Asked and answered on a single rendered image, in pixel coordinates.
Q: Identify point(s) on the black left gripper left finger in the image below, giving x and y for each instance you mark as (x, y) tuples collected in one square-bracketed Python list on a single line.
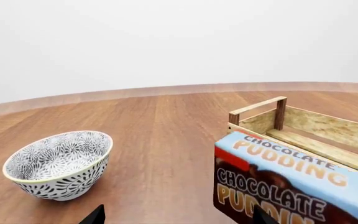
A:
[(96, 217)]

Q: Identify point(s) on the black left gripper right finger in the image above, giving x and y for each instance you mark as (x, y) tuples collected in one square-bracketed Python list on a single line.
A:
[(262, 217)]

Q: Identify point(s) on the chocolate pudding box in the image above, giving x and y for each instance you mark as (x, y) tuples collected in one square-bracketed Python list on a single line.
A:
[(278, 184)]

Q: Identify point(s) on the white black patterned bowl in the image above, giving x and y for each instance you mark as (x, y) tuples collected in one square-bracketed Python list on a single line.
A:
[(57, 164)]

